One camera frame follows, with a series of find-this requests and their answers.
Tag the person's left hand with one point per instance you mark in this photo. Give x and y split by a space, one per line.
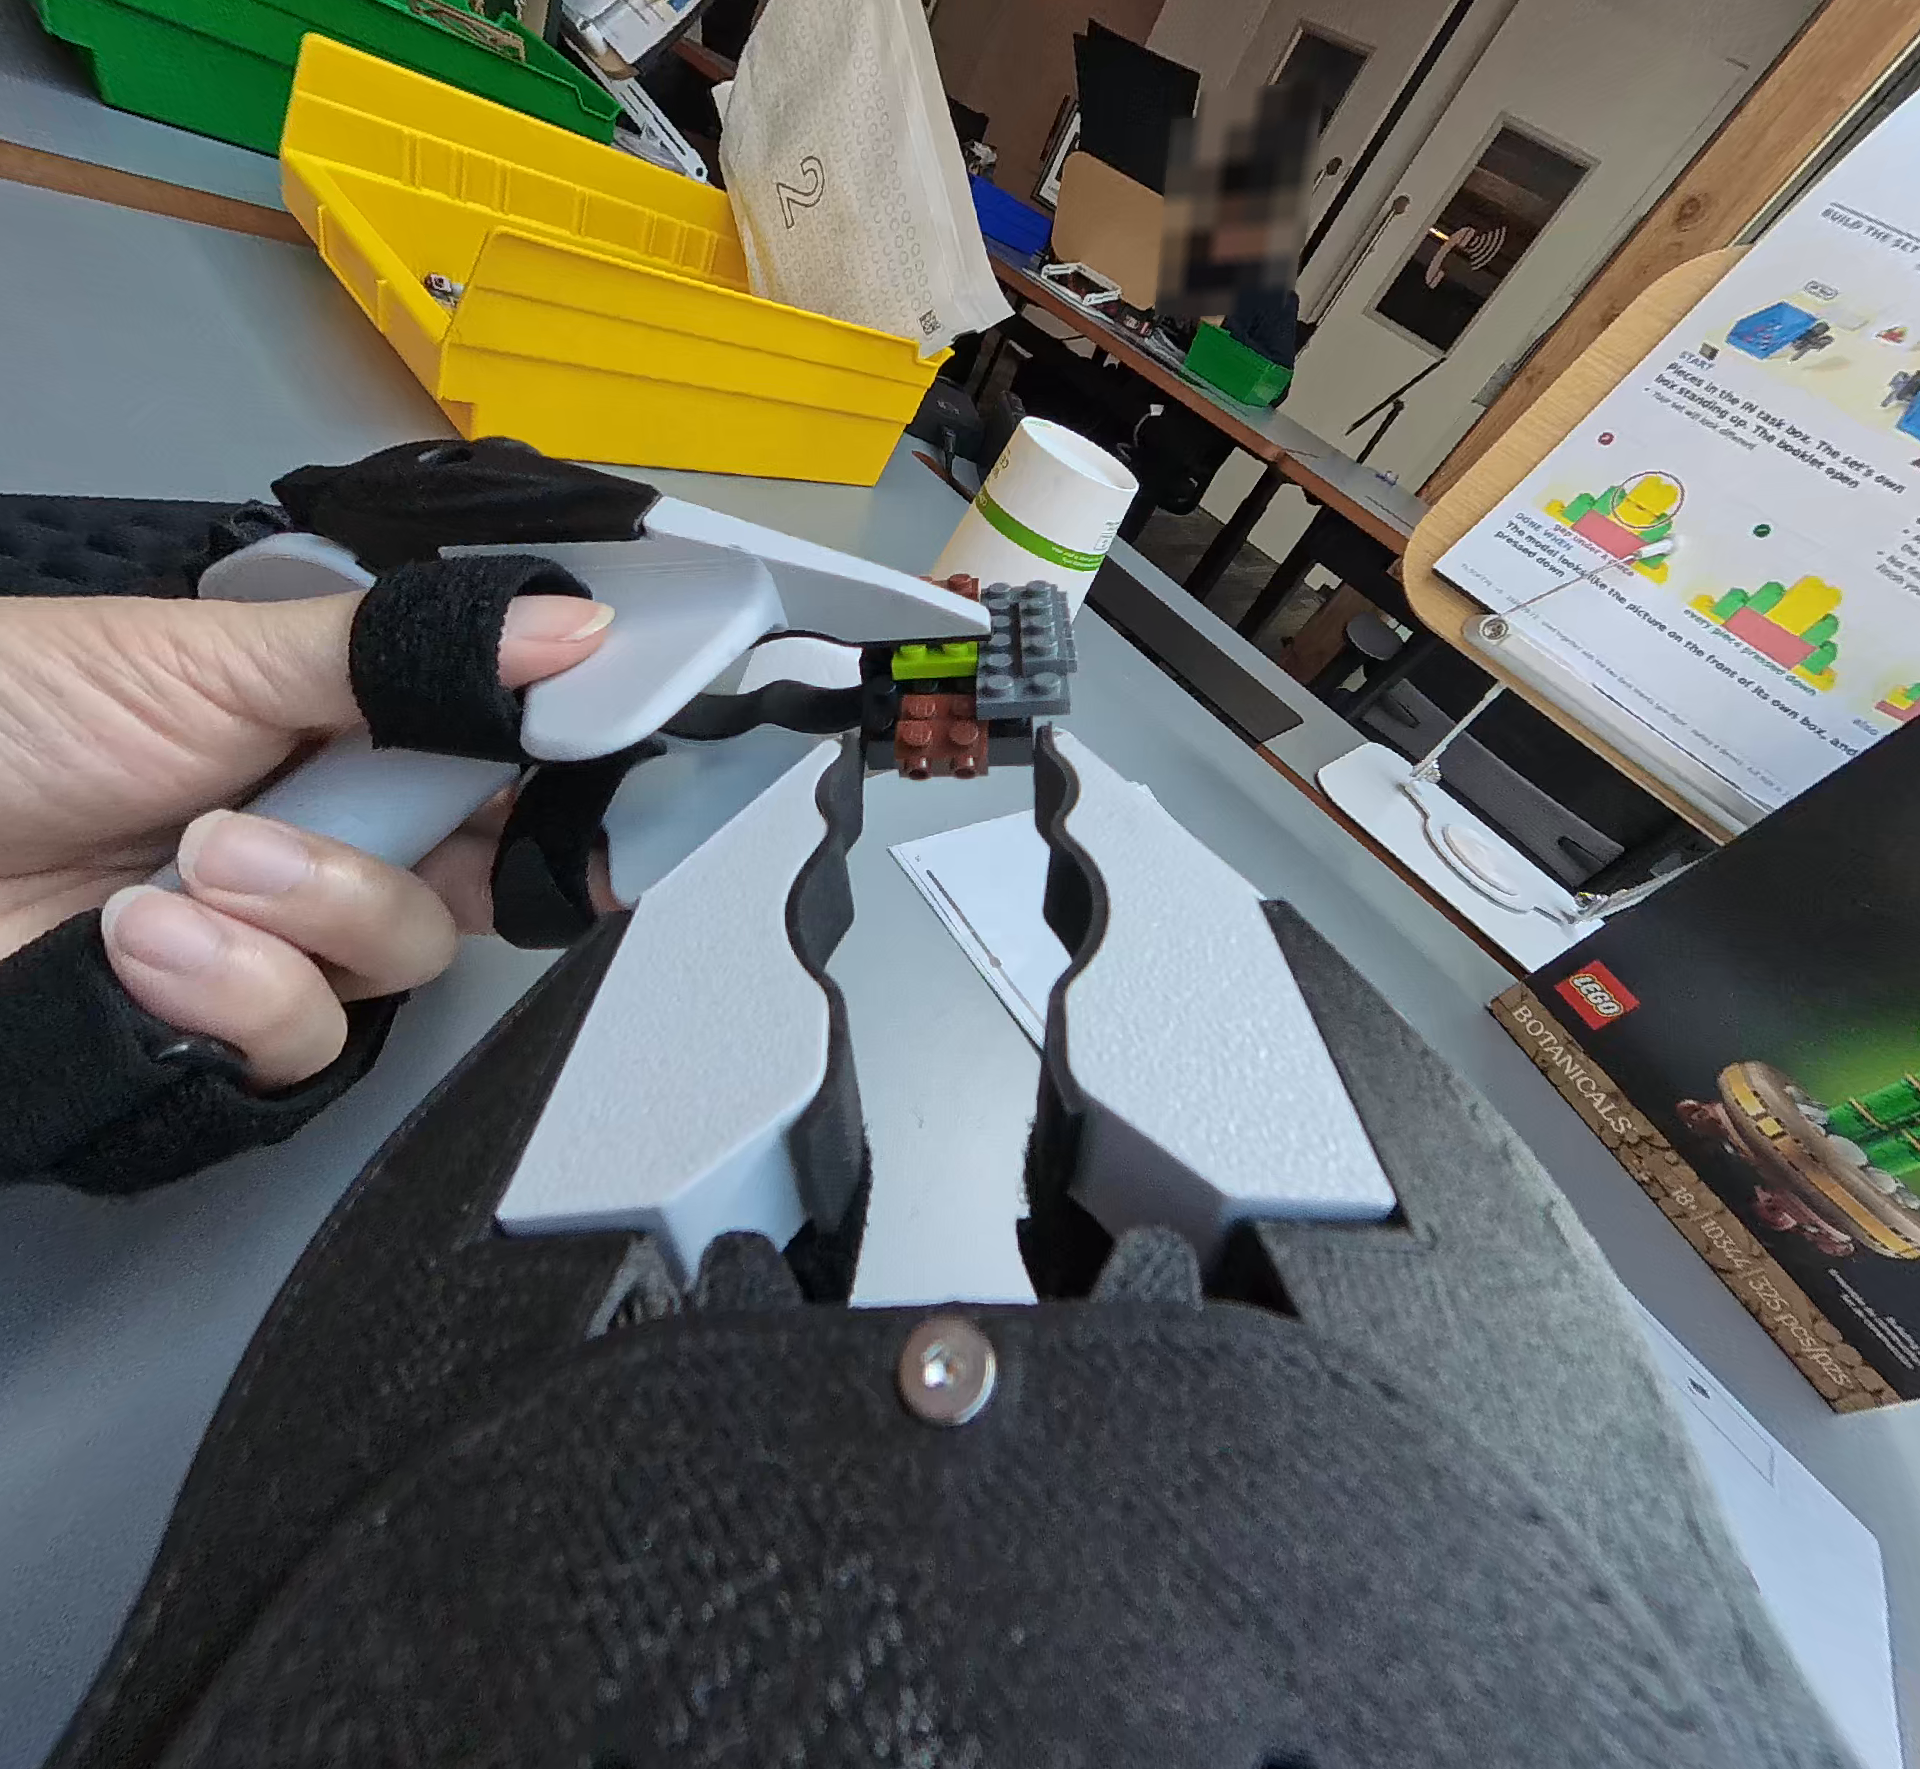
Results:
165 721

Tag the light wooden display board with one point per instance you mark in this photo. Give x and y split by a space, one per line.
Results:
1577 419

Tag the white stand base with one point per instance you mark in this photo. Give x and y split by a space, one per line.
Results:
1440 840

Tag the black bamboo brick set box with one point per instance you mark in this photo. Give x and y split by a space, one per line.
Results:
1770 990

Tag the black board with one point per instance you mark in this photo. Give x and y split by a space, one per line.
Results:
1136 90

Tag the grey desk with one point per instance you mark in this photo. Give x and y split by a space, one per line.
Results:
179 346

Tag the black quilted pad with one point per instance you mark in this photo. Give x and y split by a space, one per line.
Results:
105 547

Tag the yellow plastic bin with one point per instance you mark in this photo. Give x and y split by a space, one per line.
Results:
495 136
676 368

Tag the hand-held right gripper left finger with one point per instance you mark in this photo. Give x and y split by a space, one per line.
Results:
676 1034

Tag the small green bin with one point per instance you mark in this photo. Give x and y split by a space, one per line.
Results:
1238 368

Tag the blue plastic bin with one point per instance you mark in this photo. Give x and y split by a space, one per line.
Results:
1014 217

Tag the white instruction booklet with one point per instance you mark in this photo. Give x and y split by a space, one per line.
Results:
983 900

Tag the long background table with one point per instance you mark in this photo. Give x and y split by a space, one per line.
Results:
1320 450

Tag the white paper bag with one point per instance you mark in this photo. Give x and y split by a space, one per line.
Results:
854 104

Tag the white paper cup green stripe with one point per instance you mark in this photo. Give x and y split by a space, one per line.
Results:
1051 493

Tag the white paper sheet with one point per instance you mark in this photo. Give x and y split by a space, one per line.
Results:
1800 1573

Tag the brown cardboard sheet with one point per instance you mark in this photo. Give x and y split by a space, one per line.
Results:
1110 217

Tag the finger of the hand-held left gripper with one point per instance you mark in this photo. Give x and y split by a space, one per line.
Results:
705 809
841 591

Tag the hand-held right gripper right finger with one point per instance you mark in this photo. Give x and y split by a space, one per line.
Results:
1215 1050

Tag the small toy brick assembly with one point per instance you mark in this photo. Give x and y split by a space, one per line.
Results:
1035 658

